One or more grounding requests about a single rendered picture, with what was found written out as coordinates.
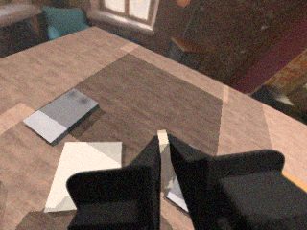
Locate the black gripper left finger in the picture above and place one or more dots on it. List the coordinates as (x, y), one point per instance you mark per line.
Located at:
(139, 181)

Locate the white flat bar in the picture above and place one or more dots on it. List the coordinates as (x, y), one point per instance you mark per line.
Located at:
(175, 195)

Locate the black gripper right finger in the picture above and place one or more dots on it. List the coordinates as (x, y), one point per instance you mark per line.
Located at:
(198, 172)

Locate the brown cube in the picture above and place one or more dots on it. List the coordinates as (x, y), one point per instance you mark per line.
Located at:
(296, 181)

